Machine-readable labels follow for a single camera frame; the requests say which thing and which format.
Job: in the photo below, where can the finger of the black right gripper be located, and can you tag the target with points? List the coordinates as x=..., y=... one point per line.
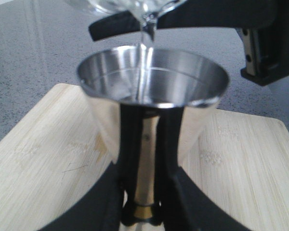
x=114, y=25
x=221, y=13

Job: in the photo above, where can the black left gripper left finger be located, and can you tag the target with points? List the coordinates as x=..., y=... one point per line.
x=98, y=210

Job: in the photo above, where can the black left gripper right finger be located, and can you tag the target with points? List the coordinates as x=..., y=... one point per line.
x=186, y=208

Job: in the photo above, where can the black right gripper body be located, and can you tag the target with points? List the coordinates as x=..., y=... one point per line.
x=265, y=40

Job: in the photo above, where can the clear glass beaker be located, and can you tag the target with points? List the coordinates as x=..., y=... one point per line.
x=147, y=12

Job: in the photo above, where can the silver double jigger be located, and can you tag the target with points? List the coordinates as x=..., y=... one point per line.
x=150, y=109

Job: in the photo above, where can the light wooden cutting board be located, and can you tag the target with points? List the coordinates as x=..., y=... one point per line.
x=54, y=155

